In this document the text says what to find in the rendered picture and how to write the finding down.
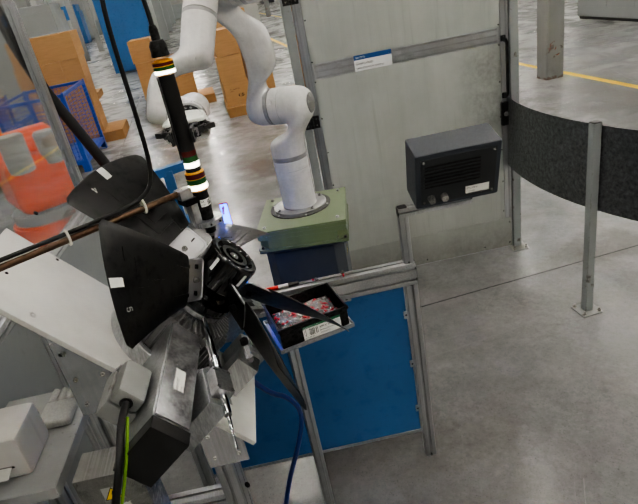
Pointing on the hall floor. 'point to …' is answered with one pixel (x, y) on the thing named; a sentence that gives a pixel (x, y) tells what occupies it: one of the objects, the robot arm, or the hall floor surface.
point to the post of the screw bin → (311, 426)
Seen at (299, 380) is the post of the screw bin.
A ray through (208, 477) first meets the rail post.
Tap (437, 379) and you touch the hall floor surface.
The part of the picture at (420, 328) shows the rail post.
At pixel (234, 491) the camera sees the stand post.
